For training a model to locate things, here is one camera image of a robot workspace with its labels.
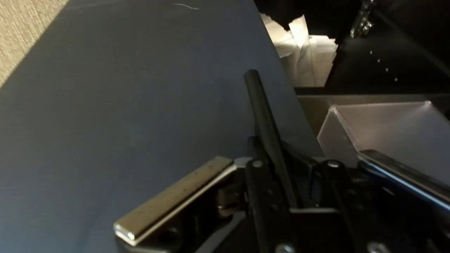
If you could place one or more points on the gripper right finger with silver pad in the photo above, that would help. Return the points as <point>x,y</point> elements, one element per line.
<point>402,205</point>

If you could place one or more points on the gripper left finger with silver pad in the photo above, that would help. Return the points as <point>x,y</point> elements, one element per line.
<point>177,197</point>

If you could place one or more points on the white crumpled cloth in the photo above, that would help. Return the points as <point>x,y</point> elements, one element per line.
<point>303,51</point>

